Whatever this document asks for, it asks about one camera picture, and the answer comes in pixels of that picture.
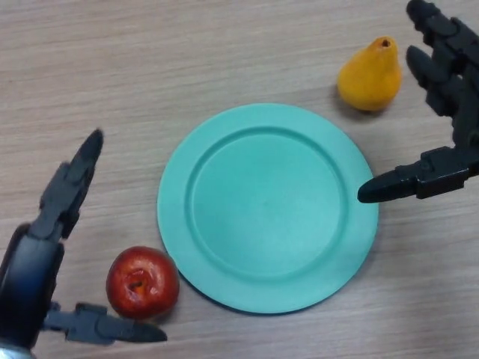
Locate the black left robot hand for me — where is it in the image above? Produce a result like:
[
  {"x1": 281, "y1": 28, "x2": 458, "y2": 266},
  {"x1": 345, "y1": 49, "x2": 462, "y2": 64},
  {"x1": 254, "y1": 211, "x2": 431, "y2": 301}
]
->
[{"x1": 0, "y1": 129, "x2": 168, "y2": 351}]

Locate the red apple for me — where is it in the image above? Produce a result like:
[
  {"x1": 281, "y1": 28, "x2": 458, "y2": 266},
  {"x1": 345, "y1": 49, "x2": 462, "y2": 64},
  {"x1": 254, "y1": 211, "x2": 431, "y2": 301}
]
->
[{"x1": 106, "y1": 245, "x2": 180, "y2": 321}]

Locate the green round plate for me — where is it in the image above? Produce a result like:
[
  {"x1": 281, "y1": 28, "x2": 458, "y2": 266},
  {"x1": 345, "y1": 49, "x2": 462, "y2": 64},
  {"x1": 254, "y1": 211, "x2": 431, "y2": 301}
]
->
[{"x1": 156, "y1": 102, "x2": 379, "y2": 314}]

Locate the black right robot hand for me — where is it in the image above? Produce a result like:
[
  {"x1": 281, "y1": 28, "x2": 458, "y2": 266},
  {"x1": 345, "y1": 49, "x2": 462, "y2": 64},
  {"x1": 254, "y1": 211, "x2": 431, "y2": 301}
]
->
[{"x1": 357, "y1": 0, "x2": 479, "y2": 204}]

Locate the yellow pear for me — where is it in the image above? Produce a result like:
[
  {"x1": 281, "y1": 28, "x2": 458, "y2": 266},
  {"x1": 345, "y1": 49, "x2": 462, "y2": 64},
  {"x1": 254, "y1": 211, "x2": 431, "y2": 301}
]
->
[{"x1": 337, "y1": 36, "x2": 403, "y2": 113}]

